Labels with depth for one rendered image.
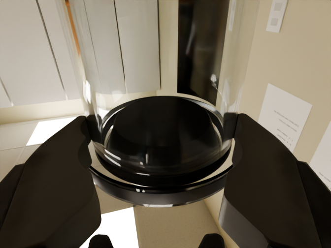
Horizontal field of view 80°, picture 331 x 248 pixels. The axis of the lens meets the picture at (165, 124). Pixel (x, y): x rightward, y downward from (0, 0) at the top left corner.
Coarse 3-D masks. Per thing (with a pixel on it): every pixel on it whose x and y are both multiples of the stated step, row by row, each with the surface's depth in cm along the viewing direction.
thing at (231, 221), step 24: (240, 120) 11; (240, 144) 9; (264, 144) 9; (240, 168) 8; (264, 168) 8; (288, 168) 8; (240, 192) 7; (264, 192) 7; (288, 192) 7; (240, 216) 6; (264, 216) 6; (288, 216) 6; (240, 240) 7; (264, 240) 6; (288, 240) 5; (312, 240) 5
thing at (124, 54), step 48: (96, 0) 6; (144, 0) 6; (192, 0) 6; (240, 0) 7; (96, 48) 7; (144, 48) 7; (192, 48) 7; (240, 48) 8; (96, 96) 8; (144, 96) 7; (192, 96) 8; (240, 96) 10; (96, 144) 11; (144, 144) 9; (192, 144) 9; (144, 192) 9
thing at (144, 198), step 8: (96, 176) 10; (96, 184) 11; (104, 184) 10; (216, 184) 10; (224, 184) 10; (112, 192) 10; (120, 192) 10; (128, 192) 9; (136, 192) 9; (184, 192) 9; (192, 192) 9; (200, 192) 10; (208, 192) 10; (128, 200) 10; (136, 200) 10; (144, 200) 9; (152, 200) 9; (160, 200) 9; (168, 200) 9; (176, 200) 9; (184, 200) 10; (192, 200) 10
